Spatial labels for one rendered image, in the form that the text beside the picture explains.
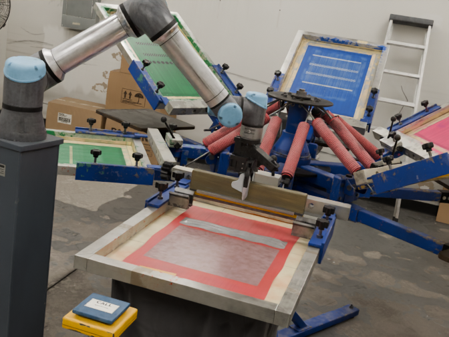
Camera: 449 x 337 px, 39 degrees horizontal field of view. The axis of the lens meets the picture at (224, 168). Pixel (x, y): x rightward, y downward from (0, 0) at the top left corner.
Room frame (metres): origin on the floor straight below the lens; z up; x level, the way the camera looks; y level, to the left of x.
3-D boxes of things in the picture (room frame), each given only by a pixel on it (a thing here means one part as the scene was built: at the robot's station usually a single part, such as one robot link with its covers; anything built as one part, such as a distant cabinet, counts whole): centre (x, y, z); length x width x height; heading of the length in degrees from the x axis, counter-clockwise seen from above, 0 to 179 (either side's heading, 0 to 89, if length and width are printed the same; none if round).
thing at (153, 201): (2.15, 0.18, 0.97); 0.30 x 0.05 x 0.07; 166
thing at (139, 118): (3.34, 0.19, 0.91); 1.34 x 0.40 x 0.08; 46
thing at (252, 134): (2.10, -0.07, 1.27); 0.08 x 0.08 x 0.05
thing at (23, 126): (1.87, 0.63, 1.25); 0.15 x 0.15 x 0.10
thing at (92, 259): (1.85, -0.03, 0.97); 0.79 x 0.58 x 0.04; 166
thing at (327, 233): (2.01, -0.36, 0.97); 0.30 x 0.05 x 0.07; 166
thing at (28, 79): (1.88, 0.63, 1.37); 0.13 x 0.12 x 0.14; 8
